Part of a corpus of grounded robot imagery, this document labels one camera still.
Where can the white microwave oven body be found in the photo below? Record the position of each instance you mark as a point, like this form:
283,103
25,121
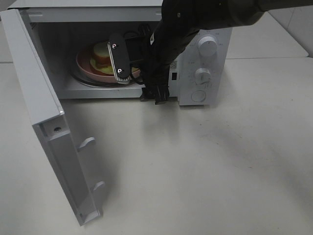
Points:
51,43

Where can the round white door button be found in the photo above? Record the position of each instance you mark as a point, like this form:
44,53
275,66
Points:
198,96

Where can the white warning label sticker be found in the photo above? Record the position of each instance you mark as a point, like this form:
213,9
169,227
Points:
174,65

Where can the toy sandwich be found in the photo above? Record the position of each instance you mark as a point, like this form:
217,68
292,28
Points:
100,62

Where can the upper white power knob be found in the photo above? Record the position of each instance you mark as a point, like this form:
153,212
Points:
207,46

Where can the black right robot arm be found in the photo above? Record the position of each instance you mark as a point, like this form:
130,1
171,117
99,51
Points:
180,21

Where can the white timer knob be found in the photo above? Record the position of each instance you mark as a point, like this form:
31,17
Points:
202,76

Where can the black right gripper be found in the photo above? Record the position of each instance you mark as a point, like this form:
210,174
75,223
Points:
153,60

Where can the pink plate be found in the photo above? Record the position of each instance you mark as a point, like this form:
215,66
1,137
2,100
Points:
83,58

